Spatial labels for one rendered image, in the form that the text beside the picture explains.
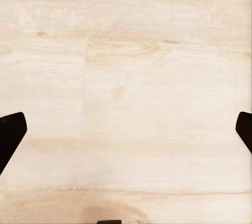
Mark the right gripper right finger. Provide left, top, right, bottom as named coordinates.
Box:
left=235, top=111, right=252, bottom=153

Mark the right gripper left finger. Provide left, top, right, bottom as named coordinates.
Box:
left=0, top=112, right=27, bottom=174

